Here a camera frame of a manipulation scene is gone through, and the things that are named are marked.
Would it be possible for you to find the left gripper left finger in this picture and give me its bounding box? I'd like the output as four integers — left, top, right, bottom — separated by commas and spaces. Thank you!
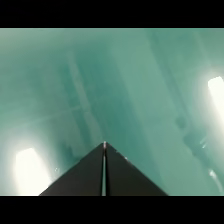
39, 142, 105, 197

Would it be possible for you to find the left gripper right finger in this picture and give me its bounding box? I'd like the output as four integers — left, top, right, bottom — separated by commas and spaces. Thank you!
105, 141, 168, 197

